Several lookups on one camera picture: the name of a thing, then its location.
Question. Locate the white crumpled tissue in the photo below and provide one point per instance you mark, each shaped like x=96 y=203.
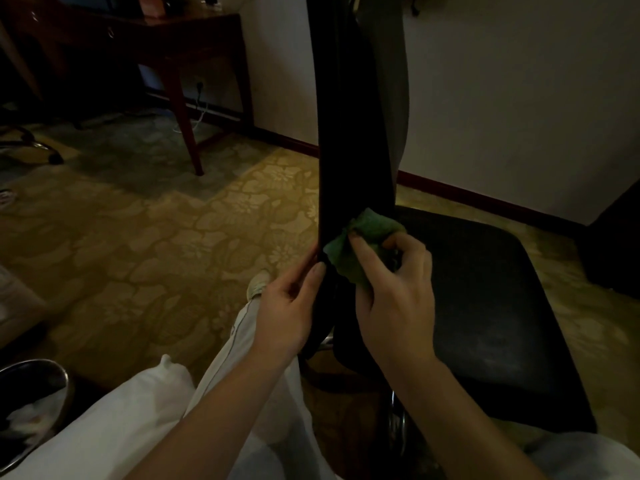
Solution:
x=35 y=409

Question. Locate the dark red wooden table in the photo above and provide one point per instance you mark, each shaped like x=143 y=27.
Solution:
x=190 y=32

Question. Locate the black leather chair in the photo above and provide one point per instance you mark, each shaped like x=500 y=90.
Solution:
x=490 y=304

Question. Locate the person's left forearm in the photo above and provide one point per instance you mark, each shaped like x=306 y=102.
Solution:
x=215 y=424

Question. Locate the black swivel chair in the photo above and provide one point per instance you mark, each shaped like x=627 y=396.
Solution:
x=37 y=144

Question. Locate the dark red baseboard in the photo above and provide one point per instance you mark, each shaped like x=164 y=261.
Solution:
x=475 y=199

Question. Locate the metal trash bin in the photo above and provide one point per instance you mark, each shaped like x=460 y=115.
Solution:
x=25 y=377

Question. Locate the pink tissue box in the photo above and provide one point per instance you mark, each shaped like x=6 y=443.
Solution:
x=150 y=7

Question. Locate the small black white device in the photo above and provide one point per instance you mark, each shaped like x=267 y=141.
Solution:
x=212 y=0

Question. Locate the beige upholstered furniture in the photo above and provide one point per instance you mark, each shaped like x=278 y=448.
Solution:
x=20 y=304

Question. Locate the brown curtain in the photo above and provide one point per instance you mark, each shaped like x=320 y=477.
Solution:
x=17 y=59

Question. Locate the person's right hand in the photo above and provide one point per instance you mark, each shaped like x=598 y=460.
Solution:
x=400 y=314

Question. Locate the person's left hand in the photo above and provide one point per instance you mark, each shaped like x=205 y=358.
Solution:
x=285 y=314

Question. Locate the green cleaning cloth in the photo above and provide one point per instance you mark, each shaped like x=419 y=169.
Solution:
x=370 y=224

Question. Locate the white sneaker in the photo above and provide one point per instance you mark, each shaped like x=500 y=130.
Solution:
x=259 y=283

